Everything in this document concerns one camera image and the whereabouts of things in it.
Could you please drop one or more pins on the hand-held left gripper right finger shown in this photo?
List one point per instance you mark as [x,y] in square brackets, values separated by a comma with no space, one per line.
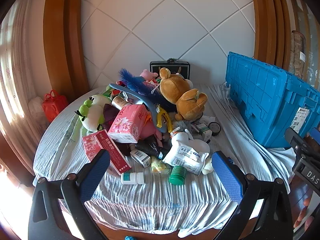
[226,177]

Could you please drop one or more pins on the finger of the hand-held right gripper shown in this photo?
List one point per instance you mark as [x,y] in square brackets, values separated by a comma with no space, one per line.
[295,140]
[316,133]

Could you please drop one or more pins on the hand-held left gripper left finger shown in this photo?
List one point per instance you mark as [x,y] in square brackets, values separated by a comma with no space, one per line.
[96,172]

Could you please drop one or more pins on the white printed packet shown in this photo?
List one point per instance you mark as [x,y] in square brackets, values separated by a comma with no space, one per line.
[185,155]

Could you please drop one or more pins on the blue plastic crate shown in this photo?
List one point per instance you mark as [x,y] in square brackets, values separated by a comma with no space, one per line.
[262,92]

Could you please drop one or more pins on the pale green frog plush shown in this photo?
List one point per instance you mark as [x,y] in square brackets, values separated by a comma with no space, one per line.
[92,115]

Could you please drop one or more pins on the black plastic bag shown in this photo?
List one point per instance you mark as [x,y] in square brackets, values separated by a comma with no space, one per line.
[150,146]

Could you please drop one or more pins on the brown teddy bear plush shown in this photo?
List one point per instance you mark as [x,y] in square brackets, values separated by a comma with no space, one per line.
[180,87]

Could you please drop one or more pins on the person's right hand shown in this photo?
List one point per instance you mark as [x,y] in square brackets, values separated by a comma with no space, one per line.
[302,212]

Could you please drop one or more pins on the pink and red carton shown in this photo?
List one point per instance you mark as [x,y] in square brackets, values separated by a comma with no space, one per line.
[95,140]

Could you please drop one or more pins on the white pill bottle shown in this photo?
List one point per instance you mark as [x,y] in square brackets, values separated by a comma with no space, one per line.
[131,178]

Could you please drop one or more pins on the small white medicine box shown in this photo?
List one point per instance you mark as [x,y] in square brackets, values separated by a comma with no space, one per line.
[140,157]

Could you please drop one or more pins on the green cap bottle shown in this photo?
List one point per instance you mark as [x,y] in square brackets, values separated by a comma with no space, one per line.
[177,175]

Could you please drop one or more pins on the green and white medicine box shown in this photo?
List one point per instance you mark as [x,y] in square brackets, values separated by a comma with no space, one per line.
[205,130]

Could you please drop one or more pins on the dark purple cloth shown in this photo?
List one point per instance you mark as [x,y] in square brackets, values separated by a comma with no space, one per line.
[108,115]

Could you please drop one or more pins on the pink tissue pack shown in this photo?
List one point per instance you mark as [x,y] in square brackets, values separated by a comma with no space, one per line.
[127,122]

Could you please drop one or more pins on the white plush animal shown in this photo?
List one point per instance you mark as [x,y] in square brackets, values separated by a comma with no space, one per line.
[181,136]

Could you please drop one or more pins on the white striped tablecloth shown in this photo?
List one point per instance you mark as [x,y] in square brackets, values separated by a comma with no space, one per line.
[150,205]

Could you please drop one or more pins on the pink plush toy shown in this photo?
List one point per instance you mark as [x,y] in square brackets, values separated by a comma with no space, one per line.
[147,130]

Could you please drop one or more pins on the grey fluffy toy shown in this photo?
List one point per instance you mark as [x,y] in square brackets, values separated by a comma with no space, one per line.
[180,125]

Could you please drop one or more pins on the beige cosmetic tube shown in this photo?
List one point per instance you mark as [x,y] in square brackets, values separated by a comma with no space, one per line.
[118,102]

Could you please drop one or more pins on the red plastic bag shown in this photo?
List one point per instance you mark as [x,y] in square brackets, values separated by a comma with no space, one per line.
[53,107]

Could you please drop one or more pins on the green carton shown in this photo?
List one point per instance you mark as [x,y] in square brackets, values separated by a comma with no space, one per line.
[108,92]

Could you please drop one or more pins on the yellow plastic clip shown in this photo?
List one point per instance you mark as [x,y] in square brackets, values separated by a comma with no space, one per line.
[160,120]

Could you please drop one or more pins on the rolled patterned carpet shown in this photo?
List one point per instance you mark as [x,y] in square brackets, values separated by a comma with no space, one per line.
[297,52]

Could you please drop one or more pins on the white plastic bag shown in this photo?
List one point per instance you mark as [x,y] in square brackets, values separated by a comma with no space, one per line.
[36,112]

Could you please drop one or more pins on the blue plastic hanger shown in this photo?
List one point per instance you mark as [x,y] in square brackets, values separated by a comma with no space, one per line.
[130,92]

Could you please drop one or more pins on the blue feather duster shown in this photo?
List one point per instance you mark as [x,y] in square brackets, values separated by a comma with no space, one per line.
[135,82]

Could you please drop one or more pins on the frosted glass door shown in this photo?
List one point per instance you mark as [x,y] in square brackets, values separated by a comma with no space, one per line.
[311,30]

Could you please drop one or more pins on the pink pig plush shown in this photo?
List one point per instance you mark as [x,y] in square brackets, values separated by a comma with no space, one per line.
[147,74]

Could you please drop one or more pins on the pink patterned curtain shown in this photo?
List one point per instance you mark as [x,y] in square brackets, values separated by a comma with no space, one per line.
[15,80]

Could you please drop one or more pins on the wooden wall trim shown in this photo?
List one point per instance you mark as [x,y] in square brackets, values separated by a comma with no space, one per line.
[267,17]
[62,42]

